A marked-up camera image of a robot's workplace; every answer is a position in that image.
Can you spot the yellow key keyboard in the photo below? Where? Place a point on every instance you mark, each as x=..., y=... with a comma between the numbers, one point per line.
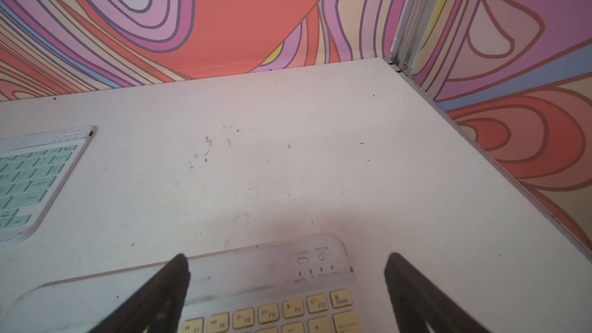
x=302, y=285

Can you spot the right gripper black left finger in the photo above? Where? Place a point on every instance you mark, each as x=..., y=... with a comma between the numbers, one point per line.
x=156, y=306

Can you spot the green key keyboard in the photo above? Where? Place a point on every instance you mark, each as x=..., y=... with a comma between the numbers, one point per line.
x=34, y=169

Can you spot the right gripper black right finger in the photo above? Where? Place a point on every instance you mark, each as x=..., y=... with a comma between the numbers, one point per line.
x=419, y=305

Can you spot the aluminium corner frame post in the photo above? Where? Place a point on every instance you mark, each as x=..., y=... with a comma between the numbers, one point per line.
x=416, y=25

